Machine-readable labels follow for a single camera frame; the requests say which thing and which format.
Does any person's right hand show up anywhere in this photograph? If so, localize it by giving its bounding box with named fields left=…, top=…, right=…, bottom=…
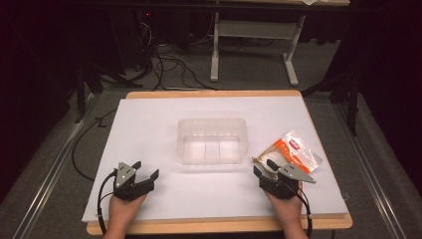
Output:
left=264, top=189, right=305, bottom=228

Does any orange and white snack packet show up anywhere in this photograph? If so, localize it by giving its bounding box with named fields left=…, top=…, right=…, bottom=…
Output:
left=251, top=129, right=323, bottom=176

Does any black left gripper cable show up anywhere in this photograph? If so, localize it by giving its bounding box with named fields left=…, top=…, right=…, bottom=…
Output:
left=97, top=169, right=117, bottom=237

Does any white metal desk frame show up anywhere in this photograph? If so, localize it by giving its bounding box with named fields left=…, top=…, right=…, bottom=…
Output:
left=209, top=0, right=351, bottom=88

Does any black floor cable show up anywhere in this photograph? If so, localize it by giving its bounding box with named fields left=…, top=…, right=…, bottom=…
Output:
left=71, top=109, right=117, bottom=182

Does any wooden table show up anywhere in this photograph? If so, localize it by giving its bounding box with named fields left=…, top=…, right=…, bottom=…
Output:
left=86, top=90, right=353, bottom=236

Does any black metal stand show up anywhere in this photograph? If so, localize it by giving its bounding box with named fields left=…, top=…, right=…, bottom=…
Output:
left=301, top=66, right=364, bottom=137
left=73, top=63, right=133, bottom=124

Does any metal floor rail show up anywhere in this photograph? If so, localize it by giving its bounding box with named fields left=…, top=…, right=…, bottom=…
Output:
left=332, top=103, right=411, bottom=239
left=11, top=93, right=101, bottom=239

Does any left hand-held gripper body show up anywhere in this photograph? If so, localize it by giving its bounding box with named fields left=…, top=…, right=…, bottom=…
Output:
left=112, top=161, right=155, bottom=202

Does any clear plastic container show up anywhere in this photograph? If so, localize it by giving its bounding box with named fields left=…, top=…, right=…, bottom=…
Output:
left=176, top=117, right=250, bottom=166

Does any dark computer tower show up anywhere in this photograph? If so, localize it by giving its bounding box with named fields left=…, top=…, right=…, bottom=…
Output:
left=106, top=9, right=157, bottom=76

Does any person's left hand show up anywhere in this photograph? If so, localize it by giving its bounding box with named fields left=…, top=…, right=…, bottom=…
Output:
left=107, top=193, right=148, bottom=231

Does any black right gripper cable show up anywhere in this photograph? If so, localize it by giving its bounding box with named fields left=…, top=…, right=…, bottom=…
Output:
left=288, top=180, right=314, bottom=239

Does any tangle of black floor cables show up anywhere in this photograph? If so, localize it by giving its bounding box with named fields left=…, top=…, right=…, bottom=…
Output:
left=133, top=19, right=218, bottom=92

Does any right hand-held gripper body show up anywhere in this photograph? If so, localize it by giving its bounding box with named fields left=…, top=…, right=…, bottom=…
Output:
left=258, top=161, right=317, bottom=200

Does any white table mat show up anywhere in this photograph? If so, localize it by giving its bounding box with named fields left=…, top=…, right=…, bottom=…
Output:
left=82, top=96, right=349, bottom=223

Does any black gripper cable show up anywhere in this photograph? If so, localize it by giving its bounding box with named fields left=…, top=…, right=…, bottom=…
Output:
left=97, top=169, right=117, bottom=237
left=288, top=180, right=314, bottom=239

